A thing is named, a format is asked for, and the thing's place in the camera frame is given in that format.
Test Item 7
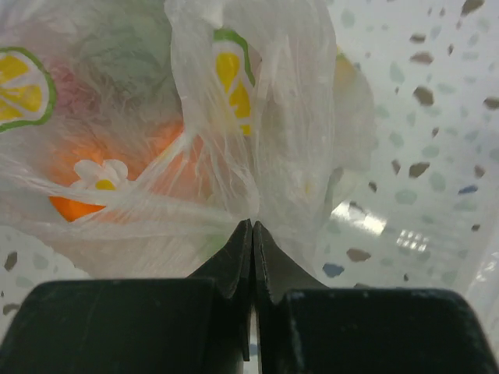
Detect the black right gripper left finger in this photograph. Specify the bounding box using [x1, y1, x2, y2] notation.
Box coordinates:
[189, 220, 253, 362]

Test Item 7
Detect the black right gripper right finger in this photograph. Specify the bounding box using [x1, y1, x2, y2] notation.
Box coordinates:
[253, 221, 326, 373]

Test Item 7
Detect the clear printed plastic bag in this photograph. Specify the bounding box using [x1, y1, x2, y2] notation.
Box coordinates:
[1, 1, 377, 278]

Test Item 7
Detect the orange in clear bag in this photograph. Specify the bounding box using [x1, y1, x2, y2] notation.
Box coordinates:
[48, 117, 212, 202]

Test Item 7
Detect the red fruit in clear bag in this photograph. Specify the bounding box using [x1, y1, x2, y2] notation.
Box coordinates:
[48, 60, 98, 119]

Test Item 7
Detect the white plastic basket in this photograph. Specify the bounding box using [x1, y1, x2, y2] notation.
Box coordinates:
[465, 231, 498, 351]

